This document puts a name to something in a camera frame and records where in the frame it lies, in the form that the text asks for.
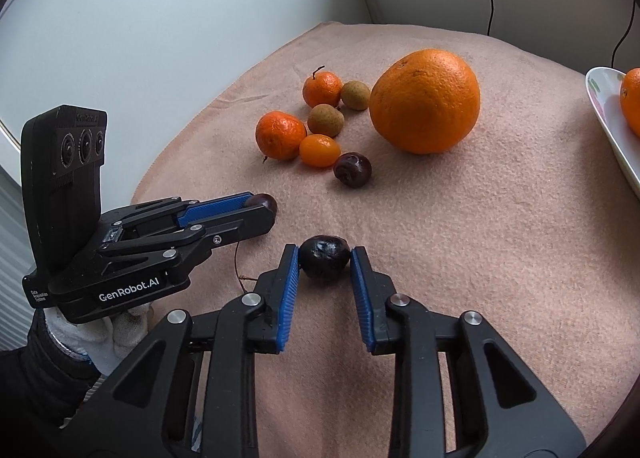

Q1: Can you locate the person's left hand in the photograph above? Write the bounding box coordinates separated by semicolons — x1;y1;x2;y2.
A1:
44;304;153;379

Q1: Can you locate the tan longan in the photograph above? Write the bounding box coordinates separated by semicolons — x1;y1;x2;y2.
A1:
341;80;372;111
307;104;346;137

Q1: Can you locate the glossy large orange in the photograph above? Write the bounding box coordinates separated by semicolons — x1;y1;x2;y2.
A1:
620;68;640;139

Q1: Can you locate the black adapter cable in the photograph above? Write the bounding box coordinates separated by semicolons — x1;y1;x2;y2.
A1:
611;0;637;70

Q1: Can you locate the white floral plate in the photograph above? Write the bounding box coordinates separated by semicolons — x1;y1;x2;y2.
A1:
585;66;640;199

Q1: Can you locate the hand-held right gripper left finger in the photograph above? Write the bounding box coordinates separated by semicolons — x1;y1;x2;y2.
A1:
52;244;301;458

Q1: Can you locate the person's left forearm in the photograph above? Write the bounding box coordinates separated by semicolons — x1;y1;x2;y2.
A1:
0;310;107;441

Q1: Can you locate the brown cherry stem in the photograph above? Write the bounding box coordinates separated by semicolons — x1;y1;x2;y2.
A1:
233;238;257;295

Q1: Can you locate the mandarin with stem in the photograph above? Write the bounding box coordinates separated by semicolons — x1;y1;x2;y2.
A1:
302;65;344;109

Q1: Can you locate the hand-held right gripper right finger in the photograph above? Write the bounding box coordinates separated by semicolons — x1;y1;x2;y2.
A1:
350;246;588;458

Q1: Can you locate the stemless mandarin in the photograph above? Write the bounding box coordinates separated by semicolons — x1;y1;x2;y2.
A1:
255;110;308;164

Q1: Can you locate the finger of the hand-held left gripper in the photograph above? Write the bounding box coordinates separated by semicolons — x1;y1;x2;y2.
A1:
102;191;256;240
98;203;279;285

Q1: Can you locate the small orange kumquat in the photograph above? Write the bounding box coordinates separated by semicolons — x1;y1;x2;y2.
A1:
299;134;342;169

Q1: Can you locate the grey ribbed panel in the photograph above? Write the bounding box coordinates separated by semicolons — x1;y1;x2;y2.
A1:
0;170;38;311

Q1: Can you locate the rough-skinned large orange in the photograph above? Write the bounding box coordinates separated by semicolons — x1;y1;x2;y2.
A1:
369;49;482;155

